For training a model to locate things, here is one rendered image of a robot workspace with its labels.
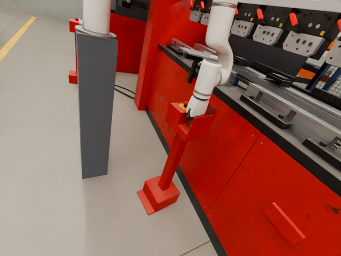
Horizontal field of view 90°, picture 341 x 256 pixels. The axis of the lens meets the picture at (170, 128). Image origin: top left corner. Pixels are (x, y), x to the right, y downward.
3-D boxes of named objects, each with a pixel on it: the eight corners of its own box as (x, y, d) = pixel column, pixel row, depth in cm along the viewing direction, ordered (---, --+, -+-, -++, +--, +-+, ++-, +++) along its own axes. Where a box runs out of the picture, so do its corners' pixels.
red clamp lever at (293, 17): (292, 10, 74) (298, 30, 72) (297, 13, 76) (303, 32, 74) (287, 14, 76) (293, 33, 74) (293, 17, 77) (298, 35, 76)
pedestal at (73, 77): (69, 77, 259) (65, 14, 215) (88, 80, 270) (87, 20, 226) (69, 83, 245) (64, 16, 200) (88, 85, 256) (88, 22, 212)
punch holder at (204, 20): (199, 23, 140) (206, -1, 131) (207, 26, 144) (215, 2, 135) (209, 26, 129) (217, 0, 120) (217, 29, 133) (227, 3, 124)
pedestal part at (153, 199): (136, 192, 131) (138, 182, 125) (163, 182, 145) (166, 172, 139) (148, 215, 119) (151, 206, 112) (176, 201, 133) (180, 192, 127)
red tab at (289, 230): (263, 211, 78) (271, 202, 75) (266, 210, 79) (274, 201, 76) (291, 246, 68) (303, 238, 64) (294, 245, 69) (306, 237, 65)
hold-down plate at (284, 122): (239, 98, 100) (241, 94, 99) (245, 99, 103) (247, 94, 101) (281, 129, 79) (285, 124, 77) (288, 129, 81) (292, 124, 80)
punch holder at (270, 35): (250, 39, 97) (267, 4, 88) (261, 42, 101) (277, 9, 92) (272, 45, 86) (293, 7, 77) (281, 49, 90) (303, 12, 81)
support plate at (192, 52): (178, 48, 124) (178, 46, 124) (207, 54, 136) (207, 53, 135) (189, 55, 111) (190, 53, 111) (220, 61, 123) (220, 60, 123)
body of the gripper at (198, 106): (204, 90, 85) (198, 108, 92) (188, 91, 80) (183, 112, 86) (214, 97, 81) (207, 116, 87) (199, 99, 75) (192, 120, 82)
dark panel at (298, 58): (207, 53, 215) (222, 12, 191) (208, 53, 216) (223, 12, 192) (282, 93, 134) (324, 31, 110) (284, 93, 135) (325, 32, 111)
